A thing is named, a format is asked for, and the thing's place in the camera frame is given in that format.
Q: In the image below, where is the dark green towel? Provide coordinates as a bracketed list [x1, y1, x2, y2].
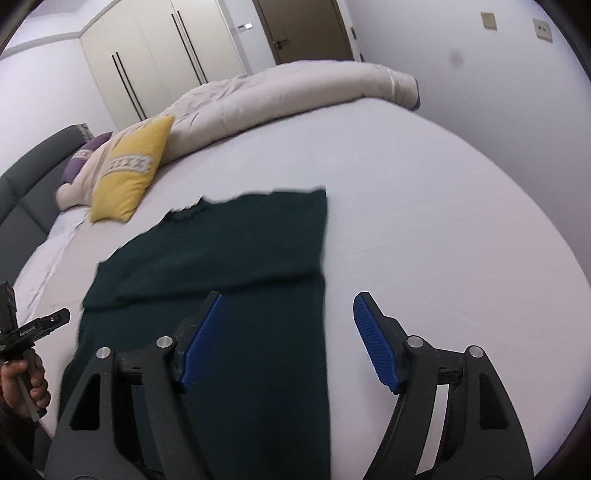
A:
[58, 187, 332, 480]

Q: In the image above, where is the person's left hand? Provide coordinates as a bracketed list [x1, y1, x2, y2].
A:
[0, 357, 52, 420]

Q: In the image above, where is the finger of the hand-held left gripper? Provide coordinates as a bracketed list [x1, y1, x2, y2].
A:
[34, 308, 71, 342]

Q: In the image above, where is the cream wardrobe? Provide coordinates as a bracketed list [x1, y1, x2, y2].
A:
[79, 0, 278, 132]

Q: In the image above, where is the purple pillow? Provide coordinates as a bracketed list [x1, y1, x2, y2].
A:
[61, 131, 114, 184]

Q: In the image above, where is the bed with white sheet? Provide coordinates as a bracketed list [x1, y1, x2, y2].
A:
[9, 95, 575, 480]

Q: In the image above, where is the brown door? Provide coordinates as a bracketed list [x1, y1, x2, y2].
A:
[253, 0, 356, 66]

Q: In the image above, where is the person's left forearm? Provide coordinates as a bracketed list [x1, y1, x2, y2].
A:
[0, 401, 51, 472]

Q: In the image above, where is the grey padded headboard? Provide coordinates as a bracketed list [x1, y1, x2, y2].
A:
[0, 124, 95, 278]

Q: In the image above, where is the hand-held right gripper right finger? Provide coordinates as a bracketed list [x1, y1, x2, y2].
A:
[353, 292, 536, 480]

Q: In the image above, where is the beige duvet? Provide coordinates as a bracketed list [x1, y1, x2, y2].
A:
[55, 60, 422, 210]

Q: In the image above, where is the yellow patterned pillow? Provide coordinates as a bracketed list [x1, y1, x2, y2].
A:
[89, 114, 176, 224]

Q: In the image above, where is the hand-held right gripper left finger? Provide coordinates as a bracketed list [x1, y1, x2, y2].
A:
[45, 292, 227, 480]

